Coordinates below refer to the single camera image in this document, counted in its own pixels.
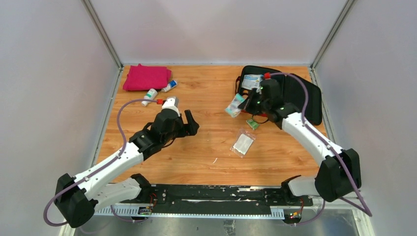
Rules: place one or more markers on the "white bottle green label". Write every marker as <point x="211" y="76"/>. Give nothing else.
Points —
<point x="150" y="95"/>

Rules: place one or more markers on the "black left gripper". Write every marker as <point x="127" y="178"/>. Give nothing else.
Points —
<point x="193" y="125"/>

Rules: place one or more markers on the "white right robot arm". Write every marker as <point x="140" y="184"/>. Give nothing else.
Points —
<point x="339" y="168"/>

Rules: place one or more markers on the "aluminium frame rail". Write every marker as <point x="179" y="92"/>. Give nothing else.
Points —
<point x="102" y="32"/>

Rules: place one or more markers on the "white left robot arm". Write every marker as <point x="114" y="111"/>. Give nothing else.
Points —
<point x="81" y="196"/>

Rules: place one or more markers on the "white tube blue label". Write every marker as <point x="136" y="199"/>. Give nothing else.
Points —
<point x="172" y="84"/>

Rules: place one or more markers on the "black red medicine case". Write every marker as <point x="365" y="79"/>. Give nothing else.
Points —
<point x="292" y="91"/>

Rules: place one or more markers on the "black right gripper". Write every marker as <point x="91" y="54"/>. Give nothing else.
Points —
<point x="247" y="103"/>

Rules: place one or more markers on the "pink folded cloth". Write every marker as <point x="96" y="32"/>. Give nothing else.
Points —
<point x="144" y="78"/>

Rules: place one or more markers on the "teal edged small packet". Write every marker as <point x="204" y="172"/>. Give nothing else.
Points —
<point x="233" y="108"/>

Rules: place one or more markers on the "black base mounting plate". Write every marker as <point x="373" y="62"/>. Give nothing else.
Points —
<point x="222" y="200"/>

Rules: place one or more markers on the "white blue paper packet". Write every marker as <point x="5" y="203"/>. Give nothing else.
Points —
<point x="251" y="81"/>

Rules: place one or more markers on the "small green box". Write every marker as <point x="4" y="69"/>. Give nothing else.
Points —
<point x="252" y="124"/>

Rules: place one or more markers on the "clear bag white gauze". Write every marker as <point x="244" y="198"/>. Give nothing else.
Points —
<point x="243" y="142"/>

